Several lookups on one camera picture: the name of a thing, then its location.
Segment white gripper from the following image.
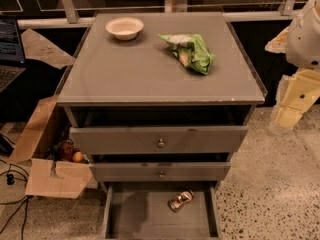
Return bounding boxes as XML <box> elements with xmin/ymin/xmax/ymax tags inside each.
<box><xmin>265</xmin><ymin>28</ymin><xmax>320</xmax><ymax>135</ymax></box>

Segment orange soda can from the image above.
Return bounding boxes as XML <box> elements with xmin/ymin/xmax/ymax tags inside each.
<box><xmin>168</xmin><ymin>190</ymin><xmax>194</xmax><ymax>212</ymax></box>

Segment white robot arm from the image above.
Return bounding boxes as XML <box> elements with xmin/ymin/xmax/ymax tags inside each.
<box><xmin>265</xmin><ymin>0</ymin><xmax>320</xmax><ymax>134</ymax></box>

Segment grey drawer cabinet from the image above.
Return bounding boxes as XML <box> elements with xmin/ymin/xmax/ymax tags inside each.
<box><xmin>55</xmin><ymin>11</ymin><xmax>268</xmax><ymax>192</ymax></box>

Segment grey top drawer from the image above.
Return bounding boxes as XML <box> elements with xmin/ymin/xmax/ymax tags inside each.
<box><xmin>70</xmin><ymin>126</ymin><xmax>248</xmax><ymax>155</ymax></box>

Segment grey drawer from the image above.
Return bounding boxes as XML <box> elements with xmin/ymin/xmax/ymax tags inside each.
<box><xmin>70</xmin><ymin>126</ymin><xmax>248</xmax><ymax>155</ymax></box>
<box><xmin>90</xmin><ymin>162</ymin><xmax>231</xmax><ymax>182</ymax></box>
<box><xmin>101</xmin><ymin>182</ymin><xmax>223</xmax><ymax>240</ymax></box>

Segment grey bottom drawer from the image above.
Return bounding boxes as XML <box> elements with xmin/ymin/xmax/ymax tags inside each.
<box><xmin>101</xmin><ymin>182</ymin><xmax>223</xmax><ymax>240</ymax></box>

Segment grey middle drawer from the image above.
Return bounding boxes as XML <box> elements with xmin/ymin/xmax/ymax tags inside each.
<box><xmin>90</xmin><ymin>162</ymin><xmax>231</xmax><ymax>182</ymax></box>

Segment green chip bag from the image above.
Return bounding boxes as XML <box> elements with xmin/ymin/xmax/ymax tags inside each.
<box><xmin>159</xmin><ymin>34</ymin><xmax>216</xmax><ymax>75</ymax></box>

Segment white paper bowl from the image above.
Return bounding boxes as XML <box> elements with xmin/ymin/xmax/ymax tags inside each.
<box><xmin>105</xmin><ymin>17</ymin><xmax>144</xmax><ymax>41</ymax></box>

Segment orange fruit in box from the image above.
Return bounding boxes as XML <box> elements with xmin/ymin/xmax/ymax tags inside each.
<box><xmin>72</xmin><ymin>151</ymin><xmax>84</xmax><ymax>163</ymax></box>

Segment dark red jar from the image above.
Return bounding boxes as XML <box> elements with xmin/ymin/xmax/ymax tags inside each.
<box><xmin>60</xmin><ymin>140</ymin><xmax>74</xmax><ymax>161</ymax></box>

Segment open cardboard box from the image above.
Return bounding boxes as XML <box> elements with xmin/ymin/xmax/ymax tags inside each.
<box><xmin>7</xmin><ymin>95</ymin><xmax>98</xmax><ymax>199</ymax></box>

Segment brown cardboard sheet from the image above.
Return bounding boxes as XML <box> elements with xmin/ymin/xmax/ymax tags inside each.
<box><xmin>21</xmin><ymin>29</ymin><xmax>75</xmax><ymax>69</ymax></box>

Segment black laptop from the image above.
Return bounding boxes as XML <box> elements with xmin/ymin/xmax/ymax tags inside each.
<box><xmin>0</xmin><ymin>16</ymin><xmax>26</xmax><ymax>92</ymax></box>

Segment metal railing frame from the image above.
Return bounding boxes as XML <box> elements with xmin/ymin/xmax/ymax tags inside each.
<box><xmin>0</xmin><ymin>0</ymin><xmax>307</xmax><ymax>28</ymax></box>

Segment black floor cables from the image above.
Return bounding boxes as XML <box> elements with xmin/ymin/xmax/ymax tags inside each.
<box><xmin>0</xmin><ymin>133</ymin><xmax>34</xmax><ymax>240</ymax></box>

